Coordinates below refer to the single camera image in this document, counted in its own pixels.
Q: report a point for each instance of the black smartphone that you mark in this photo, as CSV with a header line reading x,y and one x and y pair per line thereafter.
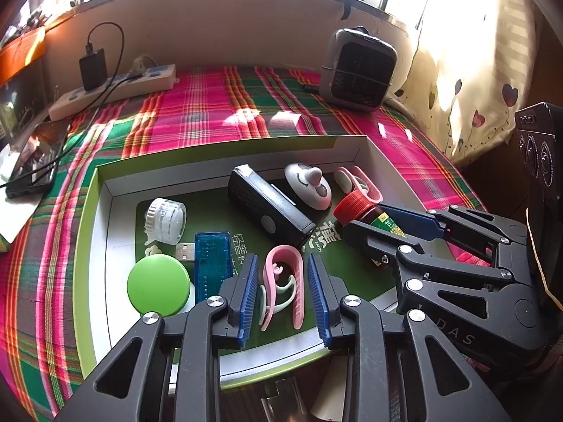
x,y
37,158

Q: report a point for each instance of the green round lid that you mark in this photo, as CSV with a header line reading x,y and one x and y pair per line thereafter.
x,y
158,288

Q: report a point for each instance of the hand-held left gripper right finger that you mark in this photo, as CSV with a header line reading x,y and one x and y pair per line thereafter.
x,y
319,299

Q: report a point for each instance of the grey egg-shaped gadget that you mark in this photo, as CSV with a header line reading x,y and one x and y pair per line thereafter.
x,y
308,182

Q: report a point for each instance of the pink and white ear hook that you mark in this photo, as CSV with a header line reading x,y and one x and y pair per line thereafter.
x,y
297,290

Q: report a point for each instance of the white plug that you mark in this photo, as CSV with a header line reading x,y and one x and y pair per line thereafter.
x,y
140,64

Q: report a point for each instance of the black charger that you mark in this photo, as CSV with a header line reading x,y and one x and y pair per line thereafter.
x,y
93,70

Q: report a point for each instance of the cream heart print curtain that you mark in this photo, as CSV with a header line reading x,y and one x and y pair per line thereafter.
x,y
475,74

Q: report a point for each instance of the green cardboard box tray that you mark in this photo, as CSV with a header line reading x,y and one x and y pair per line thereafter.
x,y
132,184

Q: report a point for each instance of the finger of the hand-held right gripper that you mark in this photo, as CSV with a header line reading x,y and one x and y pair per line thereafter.
x,y
418,224
374,241

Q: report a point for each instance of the pink green plaid blanket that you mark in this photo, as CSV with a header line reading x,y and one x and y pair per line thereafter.
x,y
198,110

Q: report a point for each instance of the glass tank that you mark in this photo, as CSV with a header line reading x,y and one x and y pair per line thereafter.
x,y
17,105

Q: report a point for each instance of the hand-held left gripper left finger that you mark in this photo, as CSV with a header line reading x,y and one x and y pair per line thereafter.
x,y
246,299

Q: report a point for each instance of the black rectangular device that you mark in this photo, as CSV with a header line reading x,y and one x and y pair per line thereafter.
x,y
268,206

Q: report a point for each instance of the orange planter box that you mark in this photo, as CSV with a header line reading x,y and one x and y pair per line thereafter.
x,y
22,52

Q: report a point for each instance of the pink ear hook clip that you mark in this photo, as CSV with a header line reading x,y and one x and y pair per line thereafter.
x,y
343,179

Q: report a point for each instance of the grey portable heater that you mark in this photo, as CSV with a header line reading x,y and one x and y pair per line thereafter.
x,y
358,70

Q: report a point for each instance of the blue translucent usb tester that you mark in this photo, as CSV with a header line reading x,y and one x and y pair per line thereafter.
x,y
211,263

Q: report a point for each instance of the brown bottle with red cap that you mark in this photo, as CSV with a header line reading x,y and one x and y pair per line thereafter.
x,y
356,204

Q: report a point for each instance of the white paper sheets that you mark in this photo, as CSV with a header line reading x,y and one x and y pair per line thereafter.
x,y
17,215

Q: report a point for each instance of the white power strip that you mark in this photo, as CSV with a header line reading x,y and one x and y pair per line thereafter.
x,y
110,90

